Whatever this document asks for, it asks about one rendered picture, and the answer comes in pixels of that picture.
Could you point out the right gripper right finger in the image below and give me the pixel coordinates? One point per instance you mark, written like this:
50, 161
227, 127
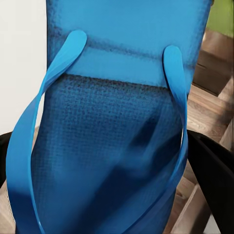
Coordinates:
213, 166

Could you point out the nightstand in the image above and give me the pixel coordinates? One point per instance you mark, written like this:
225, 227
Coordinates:
215, 64

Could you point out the sandal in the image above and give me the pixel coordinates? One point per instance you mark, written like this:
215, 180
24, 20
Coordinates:
112, 144

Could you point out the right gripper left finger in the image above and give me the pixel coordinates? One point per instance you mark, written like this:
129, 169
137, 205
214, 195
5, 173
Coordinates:
4, 142

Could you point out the bed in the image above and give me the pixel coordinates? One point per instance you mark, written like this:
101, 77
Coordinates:
196, 216

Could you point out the fixed window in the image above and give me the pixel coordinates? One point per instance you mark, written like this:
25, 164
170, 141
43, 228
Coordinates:
221, 17

